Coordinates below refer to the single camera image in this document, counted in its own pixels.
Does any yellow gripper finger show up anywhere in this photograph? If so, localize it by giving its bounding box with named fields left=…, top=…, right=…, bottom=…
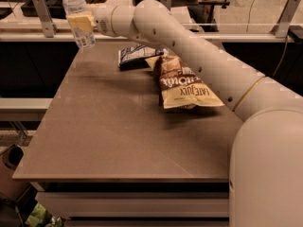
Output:
left=66, top=10, right=96, bottom=32

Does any clear plastic water bottle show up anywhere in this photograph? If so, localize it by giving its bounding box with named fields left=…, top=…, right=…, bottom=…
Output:
left=62, top=0, right=96, bottom=50

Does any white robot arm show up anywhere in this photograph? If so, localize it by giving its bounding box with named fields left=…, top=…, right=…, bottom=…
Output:
left=67, top=0, right=303, bottom=227

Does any black tray on counter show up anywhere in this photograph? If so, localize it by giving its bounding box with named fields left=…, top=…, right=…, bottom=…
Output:
left=21, top=0, right=105, bottom=19

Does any blue white snack bag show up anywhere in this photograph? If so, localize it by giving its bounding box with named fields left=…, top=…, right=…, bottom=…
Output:
left=118, top=44, right=168, bottom=71

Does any brown Late July chip bag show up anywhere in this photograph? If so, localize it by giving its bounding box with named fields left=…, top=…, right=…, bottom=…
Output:
left=146, top=55, right=223, bottom=109

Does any brown cylindrical bin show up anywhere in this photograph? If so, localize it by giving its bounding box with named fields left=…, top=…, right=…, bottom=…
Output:
left=0, top=145, right=29, bottom=201

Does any grey table drawer base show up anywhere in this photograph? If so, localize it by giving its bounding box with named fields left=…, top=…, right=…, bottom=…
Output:
left=36, top=183, right=230, bottom=225

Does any green crumpled item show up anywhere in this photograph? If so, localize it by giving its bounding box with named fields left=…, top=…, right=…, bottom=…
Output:
left=26, top=203, right=64, bottom=227

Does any left metal railing bracket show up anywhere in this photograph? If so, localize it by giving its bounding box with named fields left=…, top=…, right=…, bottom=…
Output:
left=32, top=0, right=57, bottom=38

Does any metal railing bracket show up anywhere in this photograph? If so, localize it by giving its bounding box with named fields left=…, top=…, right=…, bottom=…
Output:
left=32, top=0, right=57, bottom=38
left=160, top=0, right=171, bottom=9
left=271, top=0, right=301, bottom=38

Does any middle metal railing bracket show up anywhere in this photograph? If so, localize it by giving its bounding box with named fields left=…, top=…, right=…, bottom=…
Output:
left=160, top=0, right=171, bottom=9

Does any right metal railing bracket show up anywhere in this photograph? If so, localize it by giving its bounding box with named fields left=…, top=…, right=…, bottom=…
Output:
left=271, top=0, right=301, bottom=38

